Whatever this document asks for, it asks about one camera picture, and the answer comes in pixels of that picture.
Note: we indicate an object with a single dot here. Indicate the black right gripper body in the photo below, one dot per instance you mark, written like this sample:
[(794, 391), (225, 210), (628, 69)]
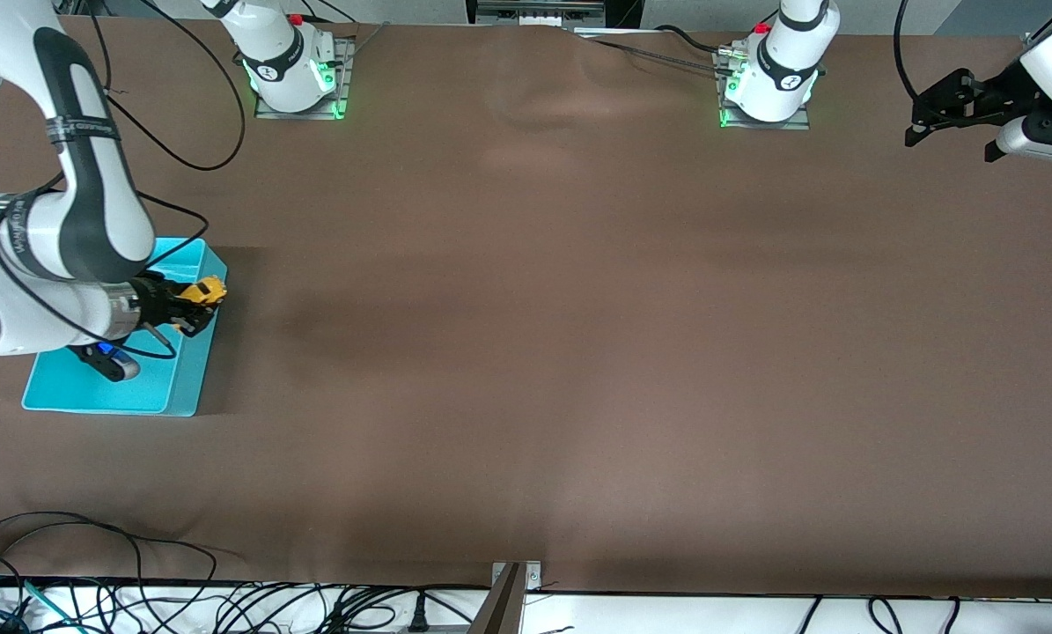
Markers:
[(152, 301)]

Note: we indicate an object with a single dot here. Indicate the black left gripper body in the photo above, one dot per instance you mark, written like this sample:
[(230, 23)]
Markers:
[(990, 94)]

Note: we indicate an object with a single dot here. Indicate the yellow beetle toy car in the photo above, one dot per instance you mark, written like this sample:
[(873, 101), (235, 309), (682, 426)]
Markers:
[(209, 289)]

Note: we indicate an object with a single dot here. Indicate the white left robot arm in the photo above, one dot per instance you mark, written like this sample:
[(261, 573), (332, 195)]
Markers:
[(785, 53)]

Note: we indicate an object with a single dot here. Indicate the turquoise plastic bin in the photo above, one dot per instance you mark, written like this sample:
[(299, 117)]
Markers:
[(165, 387)]

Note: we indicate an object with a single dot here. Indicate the brown table cloth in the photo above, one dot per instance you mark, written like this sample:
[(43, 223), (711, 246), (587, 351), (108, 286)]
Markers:
[(526, 396)]

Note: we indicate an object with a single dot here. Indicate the black power plug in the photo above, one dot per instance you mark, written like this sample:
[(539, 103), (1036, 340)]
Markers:
[(419, 615)]

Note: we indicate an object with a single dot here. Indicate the grey metal device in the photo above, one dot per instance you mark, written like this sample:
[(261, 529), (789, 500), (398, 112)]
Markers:
[(534, 11)]

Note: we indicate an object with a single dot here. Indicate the grey metal pole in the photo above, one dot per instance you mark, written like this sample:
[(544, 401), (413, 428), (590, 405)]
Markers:
[(499, 612)]

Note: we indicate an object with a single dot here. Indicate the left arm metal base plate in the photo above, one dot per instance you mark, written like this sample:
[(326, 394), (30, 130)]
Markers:
[(726, 119)]

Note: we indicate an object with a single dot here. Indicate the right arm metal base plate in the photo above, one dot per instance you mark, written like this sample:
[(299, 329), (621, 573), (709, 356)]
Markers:
[(345, 70)]

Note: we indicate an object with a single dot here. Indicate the small metal bracket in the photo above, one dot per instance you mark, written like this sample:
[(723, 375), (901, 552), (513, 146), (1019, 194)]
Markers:
[(533, 577)]

